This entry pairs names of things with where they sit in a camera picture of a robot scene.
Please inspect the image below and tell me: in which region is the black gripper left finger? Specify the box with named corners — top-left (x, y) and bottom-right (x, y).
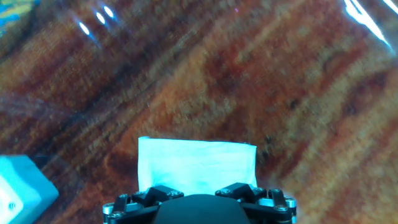
top-left (102, 185), bottom-right (185, 224)

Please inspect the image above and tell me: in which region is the red push button box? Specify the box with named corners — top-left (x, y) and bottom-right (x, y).
top-left (0, 154), bottom-right (60, 224)

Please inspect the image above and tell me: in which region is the blue starry painted cloth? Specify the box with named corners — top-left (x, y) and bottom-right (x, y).
top-left (0, 0), bottom-right (41, 35)

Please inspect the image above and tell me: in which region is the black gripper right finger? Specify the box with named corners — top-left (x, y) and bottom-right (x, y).
top-left (214, 182), bottom-right (298, 224)

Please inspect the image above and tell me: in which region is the wood grain table mat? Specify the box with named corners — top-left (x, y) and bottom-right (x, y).
top-left (0, 0), bottom-right (398, 224)

